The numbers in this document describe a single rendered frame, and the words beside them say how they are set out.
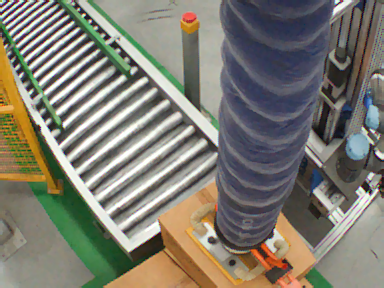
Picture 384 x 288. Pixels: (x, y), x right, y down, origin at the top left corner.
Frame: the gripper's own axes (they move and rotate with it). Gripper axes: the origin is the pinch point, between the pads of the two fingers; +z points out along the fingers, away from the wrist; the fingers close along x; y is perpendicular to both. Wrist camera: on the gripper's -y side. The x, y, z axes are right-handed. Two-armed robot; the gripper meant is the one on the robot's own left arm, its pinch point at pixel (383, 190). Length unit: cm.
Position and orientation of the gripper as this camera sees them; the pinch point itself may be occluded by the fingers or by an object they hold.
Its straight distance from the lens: 200.3
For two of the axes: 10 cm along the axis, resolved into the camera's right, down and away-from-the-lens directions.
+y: -7.5, 6.0, -2.8
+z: 0.2, 4.4, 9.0
